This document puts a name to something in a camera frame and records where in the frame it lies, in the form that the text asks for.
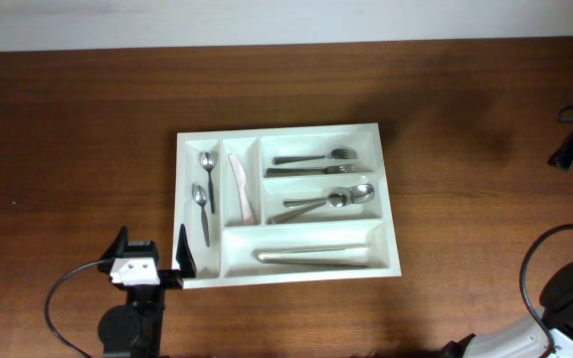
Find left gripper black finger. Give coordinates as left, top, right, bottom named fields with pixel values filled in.
left=175, top=224, right=197, bottom=278
left=101, top=226, right=128, bottom=260

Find small steel teaspoon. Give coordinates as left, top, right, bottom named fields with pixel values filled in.
left=192, top=184, right=211, bottom=247
left=199, top=151, right=217, bottom=214

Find white plastic knife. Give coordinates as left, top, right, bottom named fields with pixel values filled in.
left=228, top=153, right=259, bottom=226

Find steel tongs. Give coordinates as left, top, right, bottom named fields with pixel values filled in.
left=252, top=245, right=371, bottom=268

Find steel fork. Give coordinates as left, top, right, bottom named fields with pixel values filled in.
left=272, top=147, right=358, bottom=165
left=266, top=164, right=355, bottom=177

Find steel spoon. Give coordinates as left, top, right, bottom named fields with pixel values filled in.
left=283, top=184, right=375, bottom=208
left=268, top=188, right=351, bottom=225

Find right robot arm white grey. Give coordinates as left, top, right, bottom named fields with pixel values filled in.
left=438, top=224, right=573, bottom=358

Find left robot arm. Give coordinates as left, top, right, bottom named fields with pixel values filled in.
left=97, top=226, right=197, bottom=358

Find white plastic cutlery tray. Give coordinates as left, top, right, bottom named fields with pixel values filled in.
left=174, top=123, right=402, bottom=289

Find steel spoon in tray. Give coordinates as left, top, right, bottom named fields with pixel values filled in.
left=268, top=188, right=351, bottom=225

